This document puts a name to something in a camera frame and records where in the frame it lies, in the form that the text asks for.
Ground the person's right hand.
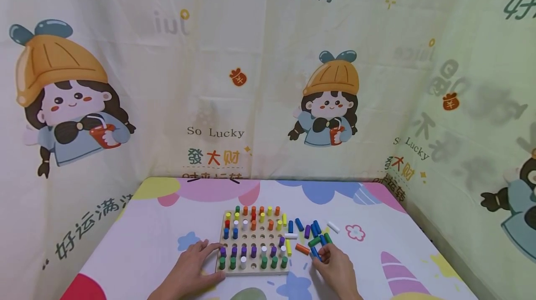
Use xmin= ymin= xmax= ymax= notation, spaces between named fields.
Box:
xmin=311 ymin=243 xmax=362 ymax=300

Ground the person's left hand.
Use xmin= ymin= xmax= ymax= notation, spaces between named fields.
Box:
xmin=161 ymin=240 xmax=227 ymax=300

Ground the wooden peg board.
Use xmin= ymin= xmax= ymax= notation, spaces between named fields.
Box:
xmin=215 ymin=210 xmax=291 ymax=276

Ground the person's right forearm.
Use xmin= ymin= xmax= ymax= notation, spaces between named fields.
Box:
xmin=335 ymin=288 xmax=365 ymax=300

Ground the pile of loose coloured pegs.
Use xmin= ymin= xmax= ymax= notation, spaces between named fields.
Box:
xmin=281 ymin=213 xmax=341 ymax=257

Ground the set of upright coloured pegs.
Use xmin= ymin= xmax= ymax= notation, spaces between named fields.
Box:
xmin=218 ymin=206 xmax=289 ymax=271

